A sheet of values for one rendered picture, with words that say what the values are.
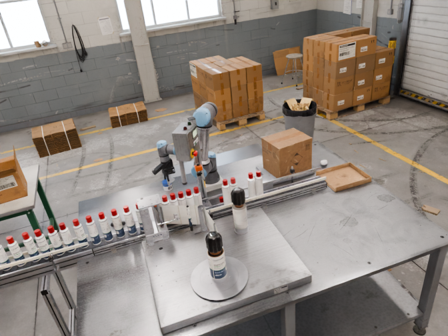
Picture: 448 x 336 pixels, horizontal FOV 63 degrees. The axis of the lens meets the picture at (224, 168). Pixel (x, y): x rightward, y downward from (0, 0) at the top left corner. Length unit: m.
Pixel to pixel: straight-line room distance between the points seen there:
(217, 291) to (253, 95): 4.33
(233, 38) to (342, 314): 6.34
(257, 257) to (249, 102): 4.08
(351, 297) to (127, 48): 6.04
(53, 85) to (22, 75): 0.52
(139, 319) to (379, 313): 1.57
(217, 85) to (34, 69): 3.46
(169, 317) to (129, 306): 0.27
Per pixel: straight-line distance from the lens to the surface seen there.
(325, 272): 2.13
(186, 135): 2.20
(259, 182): 2.50
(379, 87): 6.46
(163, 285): 2.07
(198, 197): 2.39
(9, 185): 3.48
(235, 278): 2.01
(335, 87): 5.84
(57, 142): 6.20
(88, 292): 2.26
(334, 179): 2.87
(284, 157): 2.74
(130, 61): 7.56
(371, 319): 2.76
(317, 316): 2.71
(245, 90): 5.85
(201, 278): 2.04
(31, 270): 2.54
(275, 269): 2.06
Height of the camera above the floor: 2.34
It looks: 29 degrees down
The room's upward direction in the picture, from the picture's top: 7 degrees counter-clockwise
